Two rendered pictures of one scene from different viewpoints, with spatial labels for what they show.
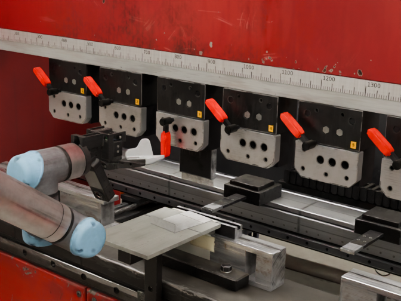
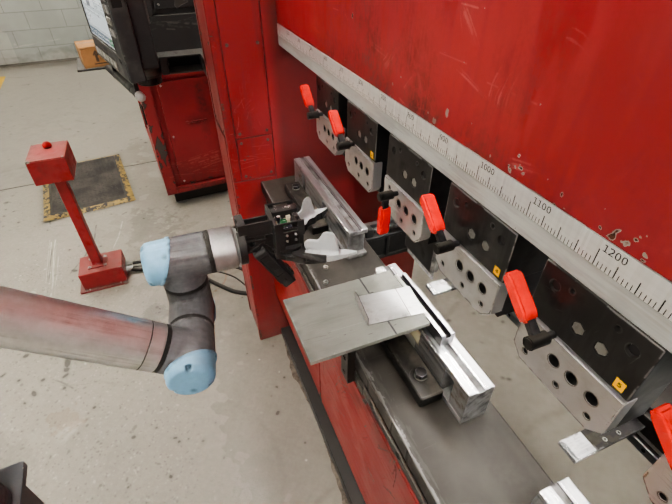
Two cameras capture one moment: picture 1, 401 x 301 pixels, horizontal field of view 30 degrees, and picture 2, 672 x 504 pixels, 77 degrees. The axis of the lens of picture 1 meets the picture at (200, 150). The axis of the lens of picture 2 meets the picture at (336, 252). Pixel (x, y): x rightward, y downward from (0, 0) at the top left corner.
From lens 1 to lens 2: 1.11 m
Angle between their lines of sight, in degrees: 35
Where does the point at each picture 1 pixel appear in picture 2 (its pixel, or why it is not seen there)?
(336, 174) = (571, 397)
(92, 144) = (254, 232)
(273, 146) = (494, 296)
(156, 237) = (343, 327)
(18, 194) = (59, 341)
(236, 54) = (474, 140)
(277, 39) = (540, 141)
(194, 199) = not seen: hidden behind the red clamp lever
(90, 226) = (182, 370)
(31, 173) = (149, 273)
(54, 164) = (186, 262)
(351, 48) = not seen: outside the picture
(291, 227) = not seen: hidden behind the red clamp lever
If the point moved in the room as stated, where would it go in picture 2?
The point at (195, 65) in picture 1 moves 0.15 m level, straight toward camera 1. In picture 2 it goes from (426, 136) to (389, 174)
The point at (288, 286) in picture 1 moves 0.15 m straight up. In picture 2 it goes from (486, 422) to (505, 376)
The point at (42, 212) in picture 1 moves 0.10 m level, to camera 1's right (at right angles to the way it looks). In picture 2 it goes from (106, 355) to (157, 387)
